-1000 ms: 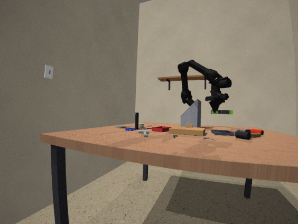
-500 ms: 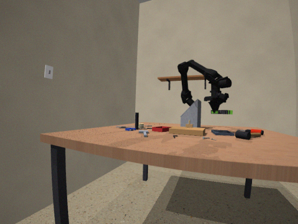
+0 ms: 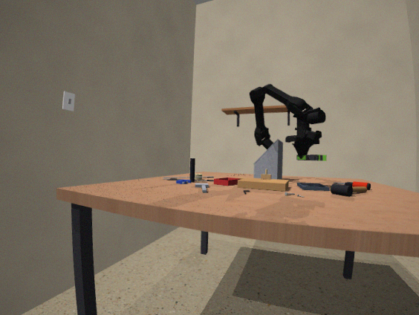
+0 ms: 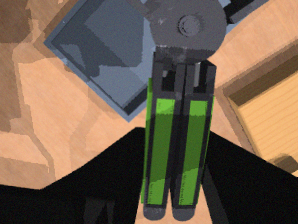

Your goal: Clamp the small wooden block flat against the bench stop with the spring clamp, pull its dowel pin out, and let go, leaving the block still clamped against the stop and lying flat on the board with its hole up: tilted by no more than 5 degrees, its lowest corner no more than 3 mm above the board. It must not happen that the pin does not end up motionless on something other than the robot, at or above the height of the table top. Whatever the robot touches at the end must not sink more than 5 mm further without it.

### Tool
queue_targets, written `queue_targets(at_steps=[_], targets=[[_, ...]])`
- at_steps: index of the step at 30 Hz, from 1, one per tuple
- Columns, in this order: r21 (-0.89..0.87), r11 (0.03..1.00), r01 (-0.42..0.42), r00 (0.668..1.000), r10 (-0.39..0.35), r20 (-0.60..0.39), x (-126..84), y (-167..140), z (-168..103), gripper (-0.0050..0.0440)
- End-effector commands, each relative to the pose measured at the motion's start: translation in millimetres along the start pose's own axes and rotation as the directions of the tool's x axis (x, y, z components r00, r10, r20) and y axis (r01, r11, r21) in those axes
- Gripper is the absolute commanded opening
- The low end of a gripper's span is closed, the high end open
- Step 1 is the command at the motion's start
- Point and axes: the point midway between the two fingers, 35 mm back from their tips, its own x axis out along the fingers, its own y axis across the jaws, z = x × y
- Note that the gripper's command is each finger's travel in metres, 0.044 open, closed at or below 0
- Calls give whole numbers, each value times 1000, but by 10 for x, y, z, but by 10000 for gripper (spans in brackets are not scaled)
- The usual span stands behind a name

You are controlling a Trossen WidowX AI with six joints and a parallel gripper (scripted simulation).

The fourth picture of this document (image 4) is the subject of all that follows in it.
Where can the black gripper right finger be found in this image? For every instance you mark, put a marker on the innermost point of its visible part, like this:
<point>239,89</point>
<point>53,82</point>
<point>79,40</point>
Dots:
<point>242,188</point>

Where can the blue-grey shallow tray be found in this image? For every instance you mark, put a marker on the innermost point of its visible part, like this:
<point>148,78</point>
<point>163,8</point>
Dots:
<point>108,45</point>

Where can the light brown wooden board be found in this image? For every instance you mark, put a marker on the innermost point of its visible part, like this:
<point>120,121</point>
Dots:
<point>267,109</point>

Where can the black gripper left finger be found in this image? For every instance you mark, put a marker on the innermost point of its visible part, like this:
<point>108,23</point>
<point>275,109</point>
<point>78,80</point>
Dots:
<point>113,180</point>

